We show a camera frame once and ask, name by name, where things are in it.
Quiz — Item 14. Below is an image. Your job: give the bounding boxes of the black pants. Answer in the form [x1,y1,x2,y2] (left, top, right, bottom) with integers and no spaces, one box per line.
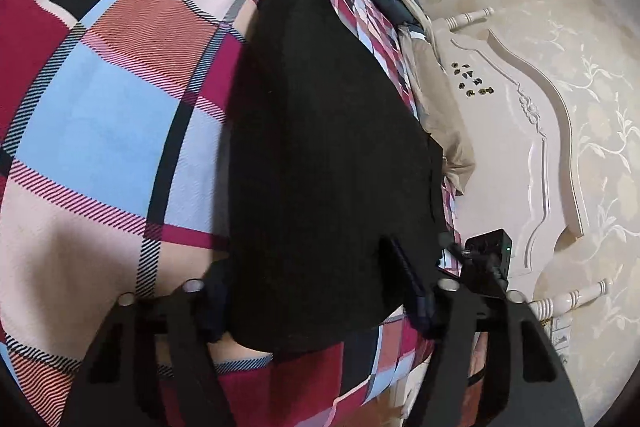
[227,0,446,353]

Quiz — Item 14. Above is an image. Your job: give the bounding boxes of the white carved headboard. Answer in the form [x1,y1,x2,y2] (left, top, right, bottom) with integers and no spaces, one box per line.
[433,8,611,321]

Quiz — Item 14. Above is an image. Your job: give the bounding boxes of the beige pillow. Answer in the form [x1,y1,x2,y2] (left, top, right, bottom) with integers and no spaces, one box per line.
[397,26,476,194]

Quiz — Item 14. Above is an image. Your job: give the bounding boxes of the plaid bed sheet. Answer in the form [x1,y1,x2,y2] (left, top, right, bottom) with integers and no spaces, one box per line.
[0,0,461,427]

